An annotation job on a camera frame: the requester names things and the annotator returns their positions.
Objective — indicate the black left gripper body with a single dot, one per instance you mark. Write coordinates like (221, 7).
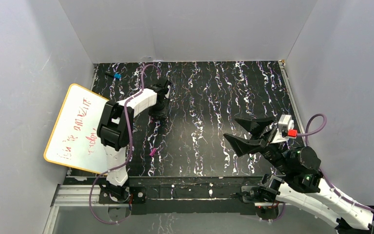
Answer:
(160, 109)

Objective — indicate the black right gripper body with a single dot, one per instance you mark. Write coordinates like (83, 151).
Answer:
(264, 140)

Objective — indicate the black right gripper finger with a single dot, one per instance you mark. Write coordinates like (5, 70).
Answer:
(255, 126)
(242, 146)

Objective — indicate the magenta pen cap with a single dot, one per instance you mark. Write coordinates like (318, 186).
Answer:
(153, 152)

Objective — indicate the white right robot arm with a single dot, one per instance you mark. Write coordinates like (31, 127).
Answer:
(301, 182)

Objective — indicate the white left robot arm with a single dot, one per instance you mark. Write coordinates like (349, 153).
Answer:
(116, 127)

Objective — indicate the blue capped black marker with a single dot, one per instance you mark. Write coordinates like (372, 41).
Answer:
(113, 75)

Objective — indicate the yellow framed whiteboard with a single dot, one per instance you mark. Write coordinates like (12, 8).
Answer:
(74, 142)

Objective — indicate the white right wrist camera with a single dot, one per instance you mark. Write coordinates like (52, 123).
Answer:
(285, 130)

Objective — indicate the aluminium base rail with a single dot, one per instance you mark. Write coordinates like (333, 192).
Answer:
(78, 210)

